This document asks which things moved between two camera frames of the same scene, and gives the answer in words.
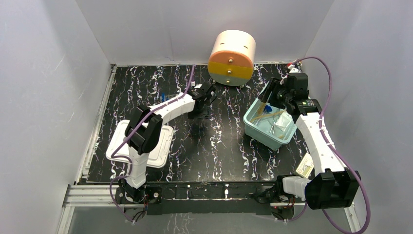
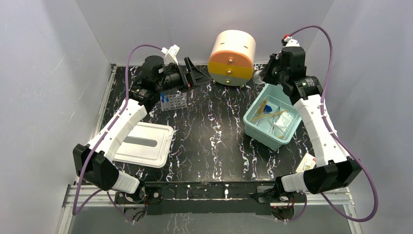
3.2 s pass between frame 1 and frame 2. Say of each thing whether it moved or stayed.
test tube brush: stayed
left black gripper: moved
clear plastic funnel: stayed
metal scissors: stayed
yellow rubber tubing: stayed
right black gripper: moved
